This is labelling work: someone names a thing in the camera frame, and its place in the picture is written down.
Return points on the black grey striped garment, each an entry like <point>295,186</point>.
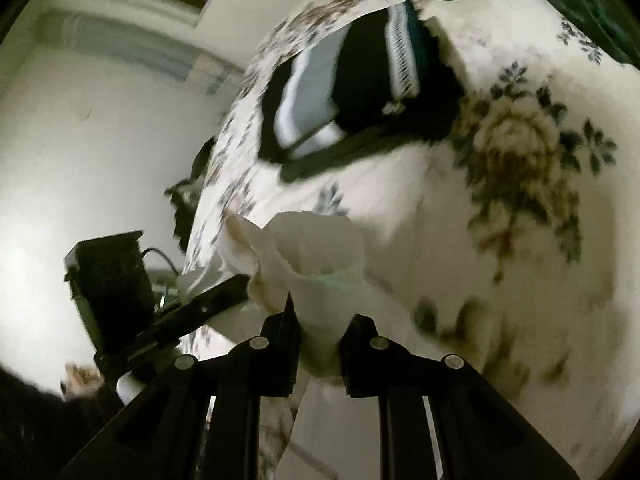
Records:
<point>360,95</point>

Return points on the person's left hand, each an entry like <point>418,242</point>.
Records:
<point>79,381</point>

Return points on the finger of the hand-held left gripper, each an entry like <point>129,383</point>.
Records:
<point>220,296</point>

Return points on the white small garment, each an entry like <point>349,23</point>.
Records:
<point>310,270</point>

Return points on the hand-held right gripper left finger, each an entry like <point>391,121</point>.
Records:
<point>278,355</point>

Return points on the person's left forearm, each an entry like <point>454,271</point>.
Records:
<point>30,425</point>

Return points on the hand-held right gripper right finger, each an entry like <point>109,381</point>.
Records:
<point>358,355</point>

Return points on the floral printed blanket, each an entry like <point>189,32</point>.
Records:
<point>510,240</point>

